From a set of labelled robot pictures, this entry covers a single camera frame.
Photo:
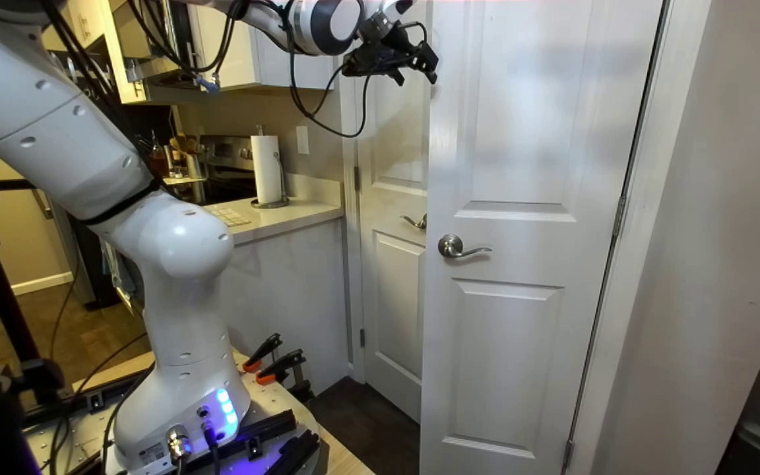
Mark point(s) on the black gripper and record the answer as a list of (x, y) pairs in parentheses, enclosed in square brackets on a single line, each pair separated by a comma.
[(385, 52)]

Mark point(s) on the white grid-patterned countertop item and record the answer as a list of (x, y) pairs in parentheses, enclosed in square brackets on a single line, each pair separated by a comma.
[(233, 215)]

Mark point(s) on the stainless steel stove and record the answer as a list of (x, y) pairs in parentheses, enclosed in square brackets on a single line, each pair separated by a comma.
[(225, 168)]

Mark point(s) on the white counter base panel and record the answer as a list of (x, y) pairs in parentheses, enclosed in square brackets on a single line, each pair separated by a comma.
[(291, 298)]

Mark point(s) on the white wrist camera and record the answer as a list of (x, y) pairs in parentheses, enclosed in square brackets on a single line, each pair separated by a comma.
[(394, 5)]

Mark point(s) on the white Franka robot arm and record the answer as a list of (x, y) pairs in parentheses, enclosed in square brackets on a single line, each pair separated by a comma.
[(64, 140)]

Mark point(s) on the wooden robot mounting board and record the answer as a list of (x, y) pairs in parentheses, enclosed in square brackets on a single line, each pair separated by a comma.
[(337, 445)]

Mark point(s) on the white door frame trim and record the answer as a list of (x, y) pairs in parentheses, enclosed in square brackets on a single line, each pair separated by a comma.
[(646, 221)]

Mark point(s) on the white wall outlet plate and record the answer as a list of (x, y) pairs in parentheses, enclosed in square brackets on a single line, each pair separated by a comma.
[(302, 140)]

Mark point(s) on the white paper towel roll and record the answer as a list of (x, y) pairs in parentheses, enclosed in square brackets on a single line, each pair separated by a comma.
[(269, 172)]

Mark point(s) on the black mounting rail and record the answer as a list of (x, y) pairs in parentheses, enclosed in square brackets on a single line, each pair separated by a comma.
[(284, 445)]

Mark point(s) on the metal door hinge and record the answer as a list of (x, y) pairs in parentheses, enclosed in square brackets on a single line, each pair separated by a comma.
[(357, 178)]

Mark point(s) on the white wall cabinet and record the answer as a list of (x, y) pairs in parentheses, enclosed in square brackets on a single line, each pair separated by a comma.
[(238, 68)]

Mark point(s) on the cream open shelf unit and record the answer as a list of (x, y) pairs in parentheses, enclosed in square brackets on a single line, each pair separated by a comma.
[(131, 62)]

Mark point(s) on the light stone countertop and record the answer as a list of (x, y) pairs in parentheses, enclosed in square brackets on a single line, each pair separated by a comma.
[(291, 215)]

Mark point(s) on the orange black spring clamp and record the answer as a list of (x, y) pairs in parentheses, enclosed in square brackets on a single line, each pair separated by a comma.
[(284, 364), (265, 350)]

